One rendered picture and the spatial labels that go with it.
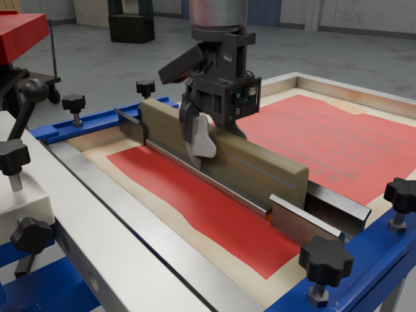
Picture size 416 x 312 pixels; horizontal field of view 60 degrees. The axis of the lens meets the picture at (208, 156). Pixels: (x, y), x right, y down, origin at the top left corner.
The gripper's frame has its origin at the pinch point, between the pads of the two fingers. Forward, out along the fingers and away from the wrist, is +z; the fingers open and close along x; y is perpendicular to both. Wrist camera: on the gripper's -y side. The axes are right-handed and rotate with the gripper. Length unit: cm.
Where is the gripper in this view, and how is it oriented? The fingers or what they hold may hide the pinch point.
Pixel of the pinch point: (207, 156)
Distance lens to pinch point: 58.0
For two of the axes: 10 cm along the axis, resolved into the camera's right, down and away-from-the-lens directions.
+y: 6.5, 3.5, -6.8
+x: 7.6, -3.0, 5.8
